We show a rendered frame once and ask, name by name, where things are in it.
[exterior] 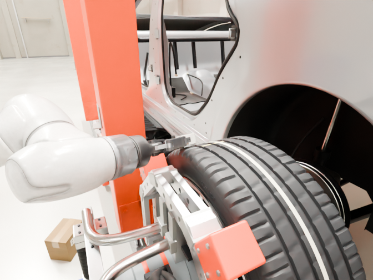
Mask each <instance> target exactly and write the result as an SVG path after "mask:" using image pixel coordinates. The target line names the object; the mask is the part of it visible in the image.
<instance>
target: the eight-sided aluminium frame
mask: <svg viewBox="0 0 373 280"><path fill-rule="evenodd" d="M170 184H171V185H172V187H173V188H174V189H175V191H176V192H177V194H179V193H180V195H181V196H182V197H183V198H184V200H185V201H186V203H187V204H188V206H189V210H190V211H191V214H190V212H189V211H188V210H187V208H186V207H185V205H184V204H183V203H182V201H181V200H180V199H179V197H178V196H177V194H176V193H175V192H174V190H173V189H172V187H171V186H170ZM139 194H140V197H141V204H142V215H143V225H144V226H147V225H150V210H149V199H152V201H153V216H154V223H156V222H157V217H160V204H159V197H160V196H161V197H162V198H163V200H164V202H165V204H166V205H167V207H168V208H169V210H170V211H171V212H172V214H173V216H174V217H175V220H176V221H177V223H178V225H179V226H180V228H181V229H182V232H183V234H184V237H185V239H186V241H187V244H188V246H189V248H190V252H191V255H192V258H193V261H194V265H195V268H196V272H197V274H198V278H199V280H206V276H205V274H204V271H203V268H202V266H201V263H200V260H199V257H198V255H197V252H196V249H195V247H194V245H195V244H196V242H197V241H199V240H201V239H203V238H204V237H206V236H207V235H209V234H211V233H213V232H216V231H218V230H221V229H222V228H221V226H220V224H219V222H218V220H217V218H216V216H215V215H214V213H213V211H212V210H211V208H210V207H207V206H206V204H205V203H204V202H203V201H202V200H201V199H200V197H199V196H198V195H197V194H196V193H195V192H194V190H193V189H192V188H191V187H190V185H188V184H187V182H186V181H185V180H184V178H183V177H182V176H181V175H180V174H179V173H178V170H177V169H176V168H174V167H173V166H172V165H171V166H166V167H162V168H157V169H153V170H151V171H150V172H148V176H147V177H146V179H145V180H144V182H143V183H142V185H140V190H139ZM163 239H164V237H162V235H161V234H160V233H157V234H154V235H151V236H148V237H145V242H146V244H147V246H149V245H151V244H153V243H156V242H159V241H161V240H163Z"/></svg>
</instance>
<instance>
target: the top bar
mask: <svg viewBox="0 0 373 280"><path fill-rule="evenodd" d="M93 218H94V214H93ZM93 223H94V228H95V230H96V226H95V220H94V219H93ZM84 239H85V248H86V254H87V262H88V272H89V280H99V279H100V277H101V276H102V275H103V273H104V268H103V262H102V256H101V253H100V247H99V246H98V245H95V244H92V243H91V242H90V241H89V240H88V239H87V238H86V236H85V234H84Z"/></svg>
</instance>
